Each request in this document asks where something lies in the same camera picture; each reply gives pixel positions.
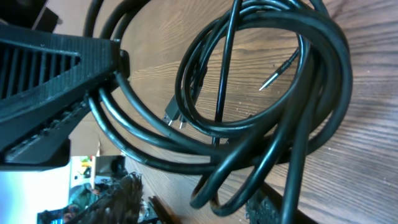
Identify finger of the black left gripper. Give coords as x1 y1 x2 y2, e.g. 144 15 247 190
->
1 25 129 123
1 80 116 171

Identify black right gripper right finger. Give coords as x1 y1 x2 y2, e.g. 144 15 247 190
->
246 183 316 224

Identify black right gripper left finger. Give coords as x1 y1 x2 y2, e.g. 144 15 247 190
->
69 172 143 224

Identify black USB cable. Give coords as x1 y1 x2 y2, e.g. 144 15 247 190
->
83 0 354 224

